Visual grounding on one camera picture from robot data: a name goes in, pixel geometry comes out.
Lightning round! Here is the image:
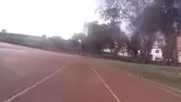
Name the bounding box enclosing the long grey wall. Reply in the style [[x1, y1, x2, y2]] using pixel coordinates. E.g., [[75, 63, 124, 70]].
[[0, 29, 81, 53]]

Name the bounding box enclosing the group of distant trees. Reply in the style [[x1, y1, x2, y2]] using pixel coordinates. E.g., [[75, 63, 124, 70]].
[[67, 16, 133, 59]]

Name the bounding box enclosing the grey building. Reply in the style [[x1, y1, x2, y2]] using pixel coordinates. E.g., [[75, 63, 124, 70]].
[[81, 19, 100, 39]]

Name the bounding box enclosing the row of tall dark trees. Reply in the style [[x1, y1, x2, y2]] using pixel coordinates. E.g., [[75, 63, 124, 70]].
[[89, 0, 181, 69]]

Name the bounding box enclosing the small white building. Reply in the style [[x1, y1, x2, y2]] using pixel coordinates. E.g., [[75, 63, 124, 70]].
[[149, 44, 165, 62]]

